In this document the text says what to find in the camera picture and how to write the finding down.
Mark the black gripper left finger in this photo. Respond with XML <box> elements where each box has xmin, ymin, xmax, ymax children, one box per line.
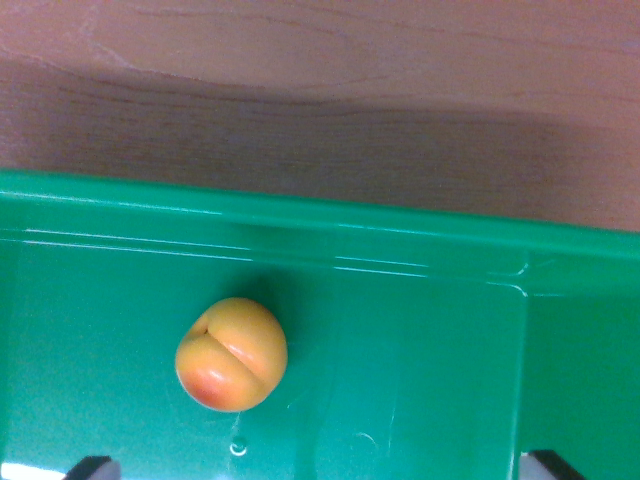
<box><xmin>61</xmin><ymin>455</ymin><xmax>123</xmax><ymax>480</ymax></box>

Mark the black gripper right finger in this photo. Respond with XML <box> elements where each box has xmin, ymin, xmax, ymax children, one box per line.
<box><xmin>518</xmin><ymin>449</ymin><xmax>588</xmax><ymax>480</ymax></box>

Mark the yellow orange peach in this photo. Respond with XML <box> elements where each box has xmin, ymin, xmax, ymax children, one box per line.
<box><xmin>174</xmin><ymin>297</ymin><xmax>289</xmax><ymax>414</ymax></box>

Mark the green plastic bin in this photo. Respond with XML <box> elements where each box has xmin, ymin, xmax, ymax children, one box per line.
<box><xmin>0</xmin><ymin>168</ymin><xmax>640</xmax><ymax>480</ymax></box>

